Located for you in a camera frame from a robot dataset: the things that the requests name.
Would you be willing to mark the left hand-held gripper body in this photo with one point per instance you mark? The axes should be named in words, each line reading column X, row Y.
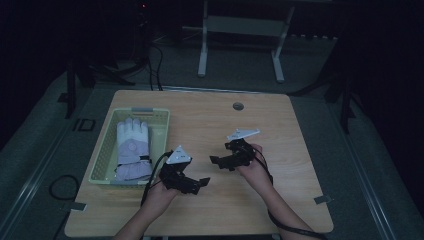
column 176, row 176

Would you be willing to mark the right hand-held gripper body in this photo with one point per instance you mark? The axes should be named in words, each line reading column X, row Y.
column 241, row 156

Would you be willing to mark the pale green plastic basket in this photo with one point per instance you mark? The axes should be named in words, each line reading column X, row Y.
column 160, row 133

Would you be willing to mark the person's right hand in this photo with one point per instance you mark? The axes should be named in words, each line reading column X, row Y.
column 255, row 173

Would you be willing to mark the person's left hand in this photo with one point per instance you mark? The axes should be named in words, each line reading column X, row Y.
column 160, row 198

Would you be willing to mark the round grey table grommet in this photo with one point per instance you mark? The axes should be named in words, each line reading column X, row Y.
column 238, row 106

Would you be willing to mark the grey tape piece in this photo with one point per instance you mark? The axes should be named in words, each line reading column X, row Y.
column 322, row 199
column 76, row 207

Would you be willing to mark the dark stand with legs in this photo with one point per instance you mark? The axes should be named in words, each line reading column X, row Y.
column 345, row 100

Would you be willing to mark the white metal stand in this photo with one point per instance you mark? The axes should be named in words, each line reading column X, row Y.
column 240, row 26

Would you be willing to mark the black metal stand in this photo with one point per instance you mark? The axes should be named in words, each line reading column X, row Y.
column 70, row 90

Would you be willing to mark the dark device with red light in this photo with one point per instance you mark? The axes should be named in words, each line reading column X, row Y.
column 143, row 20

